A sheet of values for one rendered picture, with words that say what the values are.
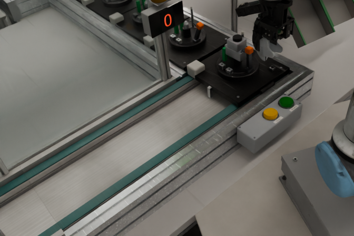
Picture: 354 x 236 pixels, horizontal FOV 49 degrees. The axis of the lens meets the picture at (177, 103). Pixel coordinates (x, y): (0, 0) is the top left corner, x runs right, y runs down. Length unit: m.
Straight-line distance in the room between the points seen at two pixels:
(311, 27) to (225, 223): 0.74
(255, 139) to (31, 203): 0.63
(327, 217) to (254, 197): 0.22
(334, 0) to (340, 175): 0.88
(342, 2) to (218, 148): 0.75
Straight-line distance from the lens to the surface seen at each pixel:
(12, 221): 1.14
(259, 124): 1.14
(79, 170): 1.17
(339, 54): 1.61
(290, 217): 1.08
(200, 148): 1.08
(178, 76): 1.32
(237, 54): 1.25
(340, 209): 1.00
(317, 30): 1.46
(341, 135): 0.80
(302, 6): 1.45
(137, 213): 1.05
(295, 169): 1.05
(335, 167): 0.80
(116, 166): 1.14
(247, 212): 1.08
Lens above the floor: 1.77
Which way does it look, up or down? 42 degrees down
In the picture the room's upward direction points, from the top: 8 degrees counter-clockwise
